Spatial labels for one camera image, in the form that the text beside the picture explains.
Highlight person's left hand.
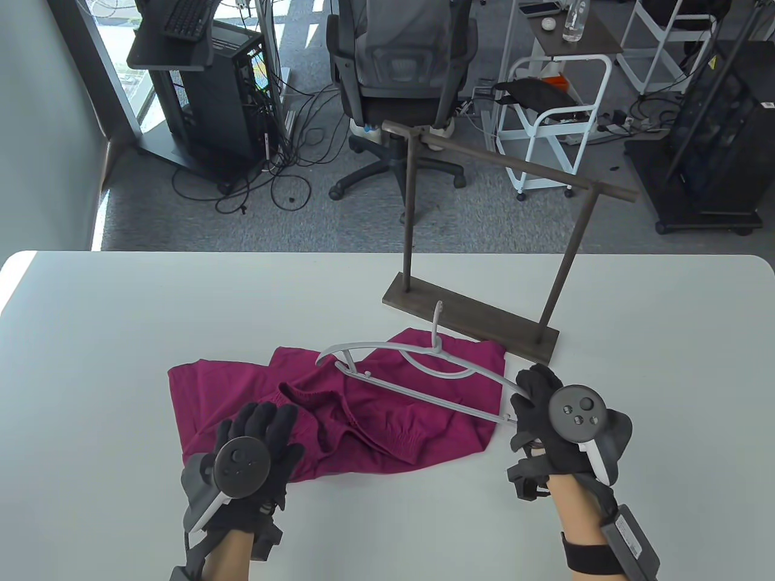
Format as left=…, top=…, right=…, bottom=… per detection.
left=182, top=402, right=305, bottom=545

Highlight person's right hand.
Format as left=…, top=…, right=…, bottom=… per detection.
left=509, top=363, right=597, bottom=485

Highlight magenta shorts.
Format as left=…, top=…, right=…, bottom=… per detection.
left=168, top=328, right=508, bottom=483

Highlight grey plastic hanger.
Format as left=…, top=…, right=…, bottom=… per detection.
left=315, top=301, right=521, bottom=427

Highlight person's right forearm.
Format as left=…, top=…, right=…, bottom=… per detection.
left=548, top=472, right=624, bottom=581

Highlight person's left forearm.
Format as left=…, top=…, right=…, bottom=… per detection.
left=200, top=531, right=254, bottom=581

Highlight grey tracking controller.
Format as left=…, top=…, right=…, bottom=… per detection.
left=548, top=384, right=633, bottom=488
left=180, top=436, right=272, bottom=534

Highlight dark wooden hanging rack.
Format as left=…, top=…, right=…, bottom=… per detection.
left=381, top=119, right=641, bottom=368

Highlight white rolling cart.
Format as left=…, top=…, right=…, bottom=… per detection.
left=496, top=54, right=613, bottom=202

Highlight white power strip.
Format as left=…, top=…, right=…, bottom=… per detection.
left=596, top=112, right=651, bottom=134

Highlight black wheeled equipment rack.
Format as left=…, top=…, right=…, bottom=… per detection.
left=624, top=42, right=775, bottom=237

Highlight black bag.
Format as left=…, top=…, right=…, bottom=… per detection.
left=493, top=77, right=582, bottom=113

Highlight black computer tower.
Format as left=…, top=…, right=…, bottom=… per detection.
left=182, top=21, right=270, bottom=161

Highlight black mesh office chair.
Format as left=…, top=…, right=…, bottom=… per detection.
left=326, top=0, right=479, bottom=202

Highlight brown side table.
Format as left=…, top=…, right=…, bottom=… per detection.
left=528, top=5, right=624, bottom=58

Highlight black monitor stand cart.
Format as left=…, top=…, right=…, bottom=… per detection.
left=126, top=24, right=268, bottom=182

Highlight clear water bottle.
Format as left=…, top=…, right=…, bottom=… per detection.
left=562, top=0, right=591, bottom=43

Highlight black keyboard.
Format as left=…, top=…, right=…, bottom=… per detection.
left=163, top=0, right=216, bottom=42

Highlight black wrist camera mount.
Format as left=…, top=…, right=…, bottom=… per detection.
left=506, top=457, right=552, bottom=503
left=251, top=524, right=284, bottom=560

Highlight black wrist strap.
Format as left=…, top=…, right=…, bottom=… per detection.
left=562, top=533, right=624, bottom=576

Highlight tangle of black cables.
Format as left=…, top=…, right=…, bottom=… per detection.
left=173, top=67, right=364, bottom=215

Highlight white metal frame cart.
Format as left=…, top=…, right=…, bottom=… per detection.
left=618, top=0, right=715, bottom=94

